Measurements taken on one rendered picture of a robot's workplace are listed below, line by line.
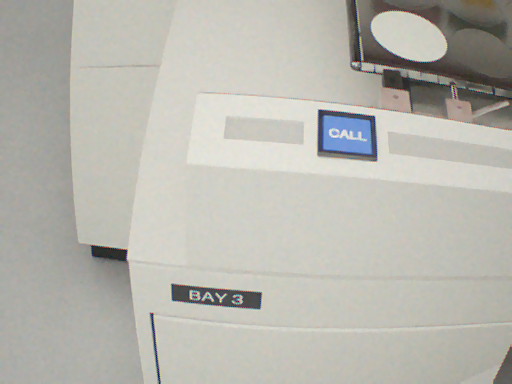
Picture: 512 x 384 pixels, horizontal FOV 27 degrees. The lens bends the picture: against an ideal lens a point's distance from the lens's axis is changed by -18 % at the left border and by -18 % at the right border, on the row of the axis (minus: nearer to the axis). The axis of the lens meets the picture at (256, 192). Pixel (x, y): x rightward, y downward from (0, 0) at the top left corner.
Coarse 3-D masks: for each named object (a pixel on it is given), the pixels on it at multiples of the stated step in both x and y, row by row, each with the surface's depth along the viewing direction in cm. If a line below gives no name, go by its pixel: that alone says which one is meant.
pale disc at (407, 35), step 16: (384, 16) 139; (400, 16) 139; (416, 16) 140; (384, 32) 136; (400, 32) 137; (416, 32) 137; (432, 32) 137; (400, 48) 134; (416, 48) 135; (432, 48) 135
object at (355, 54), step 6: (348, 0) 140; (354, 0) 140; (348, 6) 139; (354, 6) 139; (348, 12) 138; (354, 12) 138; (348, 18) 137; (354, 18) 137; (348, 24) 136; (354, 24) 136; (348, 30) 136; (354, 30) 135; (348, 36) 135; (354, 36) 134; (348, 42) 134; (354, 42) 134; (348, 48) 134; (354, 48) 133; (354, 54) 132; (360, 54) 133; (354, 60) 131; (360, 60) 132; (354, 66) 131
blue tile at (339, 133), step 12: (324, 120) 115; (336, 120) 115; (348, 120) 116; (360, 120) 116; (324, 132) 114; (336, 132) 114; (348, 132) 114; (360, 132) 115; (324, 144) 113; (336, 144) 113; (348, 144) 113; (360, 144) 114
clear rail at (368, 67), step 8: (352, 64) 131; (360, 64) 131; (368, 64) 131; (376, 64) 131; (384, 64) 131; (368, 72) 131; (376, 72) 131; (408, 72) 131; (416, 72) 131; (424, 72) 131; (416, 80) 131; (424, 80) 131; (432, 80) 131; (440, 80) 131; (448, 80) 131; (456, 80) 131; (464, 80) 131; (464, 88) 131; (472, 88) 131; (480, 88) 131; (488, 88) 131; (496, 88) 131; (504, 88) 131; (496, 96) 131; (504, 96) 131
